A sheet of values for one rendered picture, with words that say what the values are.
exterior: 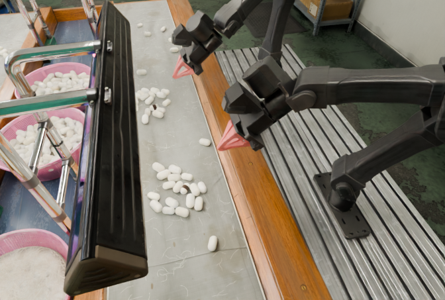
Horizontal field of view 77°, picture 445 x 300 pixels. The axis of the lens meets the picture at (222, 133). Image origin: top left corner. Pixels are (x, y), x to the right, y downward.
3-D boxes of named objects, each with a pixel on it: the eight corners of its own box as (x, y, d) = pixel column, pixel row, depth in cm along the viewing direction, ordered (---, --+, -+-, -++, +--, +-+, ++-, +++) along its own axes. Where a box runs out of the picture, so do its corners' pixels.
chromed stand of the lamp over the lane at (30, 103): (152, 177, 83) (110, 32, 52) (159, 240, 69) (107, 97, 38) (85, 191, 80) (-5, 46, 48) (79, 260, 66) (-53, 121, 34)
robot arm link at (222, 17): (223, 25, 84) (298, -46, 83) (208, 15, 89) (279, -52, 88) (239, 52, 93) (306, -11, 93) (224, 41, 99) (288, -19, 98)
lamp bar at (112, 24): (130, 26, 72) (123, -3, 67) (149, 277, 29) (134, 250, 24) (98, 30, 70) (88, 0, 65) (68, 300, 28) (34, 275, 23)
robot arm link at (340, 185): (338, 184, 66) (363, 191, 64) (340, 157, 71) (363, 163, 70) (330, 199, 70) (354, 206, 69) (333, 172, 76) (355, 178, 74)
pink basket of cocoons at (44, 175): (84, 116, 102) (75, 95, 95) (110, 162, 87) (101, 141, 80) (1, 148, 91) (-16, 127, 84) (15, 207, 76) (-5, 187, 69)
